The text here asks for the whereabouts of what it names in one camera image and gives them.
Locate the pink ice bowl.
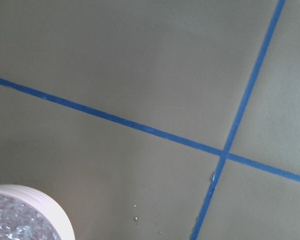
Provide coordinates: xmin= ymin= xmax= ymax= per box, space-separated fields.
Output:
xmin=0 ymin=184 xmax=75 ymax=240

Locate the ice cubes pile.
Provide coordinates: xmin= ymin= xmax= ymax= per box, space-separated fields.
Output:
xmin=0 ymin=194 xmax=60 ymax=240

